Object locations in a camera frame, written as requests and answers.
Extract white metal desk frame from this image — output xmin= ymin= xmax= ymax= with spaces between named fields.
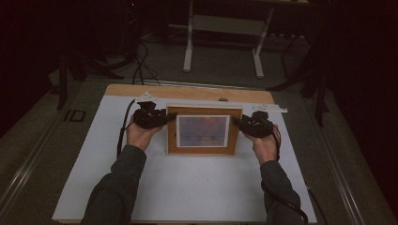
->
xmin=182 ymin=0 xmax=276 ymax=79

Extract person's left hand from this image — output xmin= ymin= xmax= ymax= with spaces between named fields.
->
xmin=126 ymin=115 xmax=163 ymax=152

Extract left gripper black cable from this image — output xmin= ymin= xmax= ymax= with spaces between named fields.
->
xmin=116 ymin=98 xmax=136 ymax=158

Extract white table mat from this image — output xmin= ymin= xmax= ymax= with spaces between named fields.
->
xmin=51 ymin=95 xmax=317 ymax=223

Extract black floor cables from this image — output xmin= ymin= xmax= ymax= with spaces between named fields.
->
xmin=130 ymin=40 xmax=162 ymax=87

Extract black metal stand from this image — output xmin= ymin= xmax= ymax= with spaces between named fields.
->
xmin=267 ymin=31 xmax=331 ymax=128
xmin=55 ymin=46 xmax=125 ymax=111

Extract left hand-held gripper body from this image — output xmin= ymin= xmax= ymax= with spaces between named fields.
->
xmin=133 ymin=91 xmax=168 ymax=129

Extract wooden picture frame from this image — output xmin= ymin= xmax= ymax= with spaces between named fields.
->
xmin=165 ymin=103 xmax=244 ymax=157

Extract metal floor rail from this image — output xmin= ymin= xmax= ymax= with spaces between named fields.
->
xmin=0 ymin=118 xmax=60 ymax=214
xmin=308 ymin=102 xmax=367 ymax=225

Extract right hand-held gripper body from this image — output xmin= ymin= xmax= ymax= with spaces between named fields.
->
xmin=242 ymin=104 xmax=288 ymax=139

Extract person's right hand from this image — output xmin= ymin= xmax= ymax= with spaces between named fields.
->
xmin=244 ymin=125 xmax=280 ymax=166

